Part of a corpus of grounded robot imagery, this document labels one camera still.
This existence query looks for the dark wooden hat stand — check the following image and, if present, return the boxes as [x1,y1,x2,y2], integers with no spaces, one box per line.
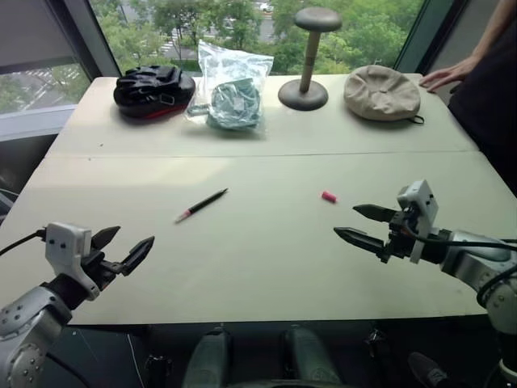
[277,6,343,110]

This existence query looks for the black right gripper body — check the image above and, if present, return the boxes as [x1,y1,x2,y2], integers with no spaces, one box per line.
[378,206,421,264]

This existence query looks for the black cap with red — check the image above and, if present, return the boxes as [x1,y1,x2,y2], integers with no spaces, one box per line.
[112,64,198,120]

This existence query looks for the teal strap bundle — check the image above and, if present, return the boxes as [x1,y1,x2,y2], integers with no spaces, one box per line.
[205,78,263,131]

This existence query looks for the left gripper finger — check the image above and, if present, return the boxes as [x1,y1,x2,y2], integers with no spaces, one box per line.
[120,236,156,277]
[90,226,122,255]

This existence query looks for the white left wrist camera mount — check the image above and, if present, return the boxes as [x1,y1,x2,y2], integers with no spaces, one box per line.
[44,221,101,301]

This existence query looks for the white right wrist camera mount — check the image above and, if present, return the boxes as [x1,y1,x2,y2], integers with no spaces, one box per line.
[397,179,439,264]

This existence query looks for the clear plastic zip bag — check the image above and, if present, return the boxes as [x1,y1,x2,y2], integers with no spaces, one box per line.
[185,39,275,137]

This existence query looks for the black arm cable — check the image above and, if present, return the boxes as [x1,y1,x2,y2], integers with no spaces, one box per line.
[0,229,48,257]
[418,235,517,310]

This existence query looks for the dark grey rounded shape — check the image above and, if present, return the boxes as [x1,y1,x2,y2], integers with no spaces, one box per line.
[280,326,345,388]
[180,327,234,388]

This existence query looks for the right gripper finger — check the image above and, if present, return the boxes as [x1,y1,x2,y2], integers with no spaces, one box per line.
[352,205,401,224]
[333,227,387,259]

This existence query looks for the bystander bare hand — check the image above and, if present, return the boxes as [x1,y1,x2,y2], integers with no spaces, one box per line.
[418,66,466,95]

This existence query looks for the beige beret hat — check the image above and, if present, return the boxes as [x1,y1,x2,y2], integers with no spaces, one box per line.
[343,65,426,124]

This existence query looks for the black shoe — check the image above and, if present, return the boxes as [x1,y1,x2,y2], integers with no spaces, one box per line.
[406,351,450,388]

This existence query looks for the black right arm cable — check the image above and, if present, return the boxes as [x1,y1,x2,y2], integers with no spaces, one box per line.
[418,235,517,310]

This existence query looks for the black pen with pink end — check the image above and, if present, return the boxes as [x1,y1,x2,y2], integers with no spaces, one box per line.
[174,188,229,224]

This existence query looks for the bystander dark clothed body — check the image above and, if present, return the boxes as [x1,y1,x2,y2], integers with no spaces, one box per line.
[447,0,517,196]

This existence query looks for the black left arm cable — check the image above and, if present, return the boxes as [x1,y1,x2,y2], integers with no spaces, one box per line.
[0,229,48,257]

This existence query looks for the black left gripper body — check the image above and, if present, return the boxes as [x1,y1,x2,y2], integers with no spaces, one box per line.
[80,249,126,293]

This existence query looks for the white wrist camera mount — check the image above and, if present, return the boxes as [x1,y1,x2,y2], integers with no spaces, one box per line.
[44,221,101,301]
[397,179,439,264]

